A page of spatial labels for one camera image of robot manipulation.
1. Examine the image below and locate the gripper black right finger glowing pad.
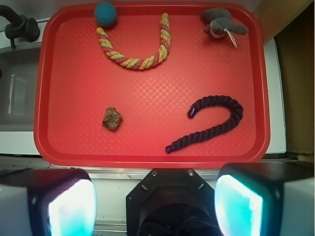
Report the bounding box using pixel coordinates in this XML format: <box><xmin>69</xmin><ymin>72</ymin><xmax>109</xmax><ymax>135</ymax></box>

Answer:
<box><xmin>215</xmin><ymin>162</ymin><xmax>315</xmax><ymax>236</ymax></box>

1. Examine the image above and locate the blue textured ball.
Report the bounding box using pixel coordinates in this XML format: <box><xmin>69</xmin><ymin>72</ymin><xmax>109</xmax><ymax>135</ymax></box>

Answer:
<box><xmin>94</xmin><ymin>2</ymin><xmax>117</xmax><ymax>27</ymax></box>

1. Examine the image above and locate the red plastic tray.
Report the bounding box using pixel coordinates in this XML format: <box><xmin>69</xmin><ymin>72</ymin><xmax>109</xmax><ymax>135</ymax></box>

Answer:
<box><xmin>34</xmin><ymin>2</ymin><xmax>270</xmax><ymax>169</ymax></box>

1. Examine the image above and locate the grey plush mouse toy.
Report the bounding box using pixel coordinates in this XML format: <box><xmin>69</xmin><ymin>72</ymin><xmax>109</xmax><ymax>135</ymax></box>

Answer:
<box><xmin>201</xmin><ymin>8</ymin><xmax>249</xmax><ymax>49</ymax></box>

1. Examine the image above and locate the grey sink basin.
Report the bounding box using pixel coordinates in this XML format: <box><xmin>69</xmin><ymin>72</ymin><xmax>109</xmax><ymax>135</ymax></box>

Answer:
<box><xmin>0</xmin><ymin>48</ymin><xmax>40</xmax><ymax>132</ymax></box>

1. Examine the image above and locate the brown rock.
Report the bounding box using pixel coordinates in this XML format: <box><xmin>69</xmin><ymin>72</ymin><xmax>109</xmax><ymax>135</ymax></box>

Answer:
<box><xmin>101</xmin><ymin>107</ymin><xmax>123</xmax><ymax>131</ymax></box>

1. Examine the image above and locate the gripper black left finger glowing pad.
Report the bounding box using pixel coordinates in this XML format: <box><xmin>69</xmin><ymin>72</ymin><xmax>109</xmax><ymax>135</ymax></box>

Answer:
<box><xmin>0</xmin><ymin>169</ymin><xmax>97</xmax><ymax>236</ymax></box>

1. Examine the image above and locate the dark purple twisted rope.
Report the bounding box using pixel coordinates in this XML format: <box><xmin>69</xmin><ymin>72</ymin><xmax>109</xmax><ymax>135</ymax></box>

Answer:
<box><xmin>165</xmin><ymin>95</ymin><xmax>244</xmax><ymax>155</ymax></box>

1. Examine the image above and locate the multicolour twisted rope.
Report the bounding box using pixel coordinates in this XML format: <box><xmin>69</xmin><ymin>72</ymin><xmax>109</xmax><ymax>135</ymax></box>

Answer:
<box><xmin>95</xmin><ymin>12</ymin><xmax>172</xmax><ymax>71</ymax></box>

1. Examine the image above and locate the black faucet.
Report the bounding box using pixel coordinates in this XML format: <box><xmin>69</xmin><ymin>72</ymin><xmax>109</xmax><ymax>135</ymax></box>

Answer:
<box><xmin>0</xmin><ymin>4</ymin><xmax>40</xmax><ymax>49</ymax></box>

